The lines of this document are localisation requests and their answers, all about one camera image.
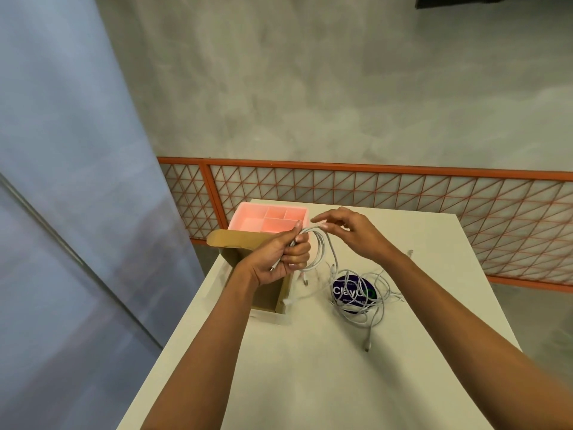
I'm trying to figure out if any person's left hand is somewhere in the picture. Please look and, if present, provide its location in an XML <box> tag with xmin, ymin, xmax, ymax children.
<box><xmin>236</xmin><ymin>221</ymin><xmax>312</xmax><ymax>288</ymax></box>

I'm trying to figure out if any person's right hand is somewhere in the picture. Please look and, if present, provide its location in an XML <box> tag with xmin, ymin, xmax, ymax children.
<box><xmin>310</xmin><ymin>207</ymin><xmax>398</xmax><ymax>266</ymax></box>

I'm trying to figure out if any white cable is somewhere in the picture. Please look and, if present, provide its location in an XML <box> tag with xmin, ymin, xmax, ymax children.
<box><xmin>270</xmin><ymin>224</ymin><xmax>339</xmax><ymax>288</ymax></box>
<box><xmin>328</xmin><ymin>250</ymin><xmax>414</xmax><ymax>353</ymax></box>

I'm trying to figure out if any person's left forearm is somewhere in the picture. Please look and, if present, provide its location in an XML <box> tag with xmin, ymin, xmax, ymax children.
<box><xmin>141</xmin><ymin>267</ymin><xmax>261</xmax><ymax>430</ymax></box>

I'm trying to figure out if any person's right forearm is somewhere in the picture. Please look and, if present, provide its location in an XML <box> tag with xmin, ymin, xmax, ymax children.
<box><xmin>380</xmin><ymin>252</ymin><xmax>573</xmax><ymax>430</ymax></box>

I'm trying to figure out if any pink divided organizer tray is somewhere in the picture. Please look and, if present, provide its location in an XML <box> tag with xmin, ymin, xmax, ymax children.
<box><xmin>227</xmin><ymin>201</ymin><xmax>310</xmax><ymax>234</ymax></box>

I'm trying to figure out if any brown cardboard box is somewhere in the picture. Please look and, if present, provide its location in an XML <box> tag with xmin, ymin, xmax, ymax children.
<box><xmin>206</xmin><ymin>228</ymin><xmax>296</xmax><ymax>315</ymax></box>

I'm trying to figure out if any round blue tin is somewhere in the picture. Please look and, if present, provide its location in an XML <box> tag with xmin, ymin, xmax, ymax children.
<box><xmin>331</xmin><ymin>273</ymin><xmax>378</xmax><ymax>314</ymax></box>

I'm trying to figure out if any orange mesh railing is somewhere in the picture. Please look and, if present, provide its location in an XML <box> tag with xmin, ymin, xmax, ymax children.
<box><xmin>158</xmin><ymin>157</ymin><xmax>573</xmax><ymax>294</ymax></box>

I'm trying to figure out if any tangled white cable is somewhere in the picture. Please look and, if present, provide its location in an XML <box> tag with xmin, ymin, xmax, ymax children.
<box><xmin>328</xmin><ymin>250</ymin><xmax>414</xmax><ymax>353</ymax></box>

